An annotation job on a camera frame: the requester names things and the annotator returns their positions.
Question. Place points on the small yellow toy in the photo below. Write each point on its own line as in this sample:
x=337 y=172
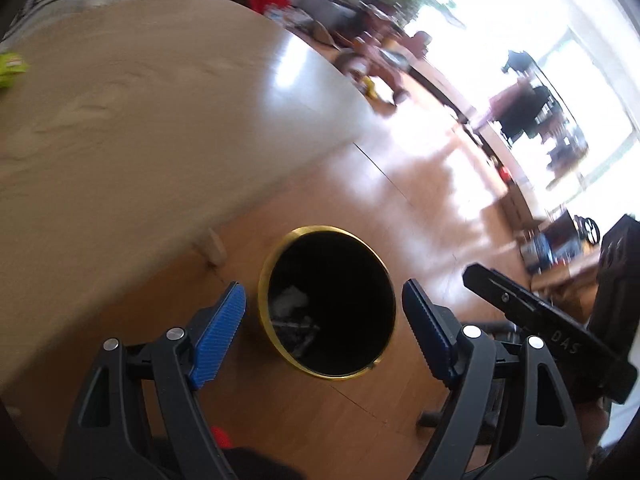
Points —
x=371 y=87

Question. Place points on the wooden table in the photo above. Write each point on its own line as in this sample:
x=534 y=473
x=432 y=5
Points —
x=125 y=135

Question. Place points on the dark furniture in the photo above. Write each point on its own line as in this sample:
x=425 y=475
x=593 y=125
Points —
x=535 y=105

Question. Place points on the crumpled grey paper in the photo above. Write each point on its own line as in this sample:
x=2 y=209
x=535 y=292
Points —
x=290 y=302

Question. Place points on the black gold-rimmed trash bin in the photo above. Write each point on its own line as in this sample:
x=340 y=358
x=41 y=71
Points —
x=340 y=285

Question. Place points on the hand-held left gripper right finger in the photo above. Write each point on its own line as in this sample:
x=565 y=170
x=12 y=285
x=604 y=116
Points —
x=430 y=335

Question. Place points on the red plastic piece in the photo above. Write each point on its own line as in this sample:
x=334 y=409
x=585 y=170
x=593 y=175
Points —
x=221 y=437

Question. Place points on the low shelf with books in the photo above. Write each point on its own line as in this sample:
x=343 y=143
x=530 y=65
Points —
x=555 y=250

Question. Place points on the pink ride-on toy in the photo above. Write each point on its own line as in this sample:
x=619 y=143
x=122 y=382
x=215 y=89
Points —
x=385 y=60

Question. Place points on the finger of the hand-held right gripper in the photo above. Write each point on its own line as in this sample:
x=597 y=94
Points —
x=545 y=327

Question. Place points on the green snack packet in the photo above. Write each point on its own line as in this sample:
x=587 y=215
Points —
x=10 y=65

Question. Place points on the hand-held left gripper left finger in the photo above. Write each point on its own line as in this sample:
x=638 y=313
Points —
x=220 y=335

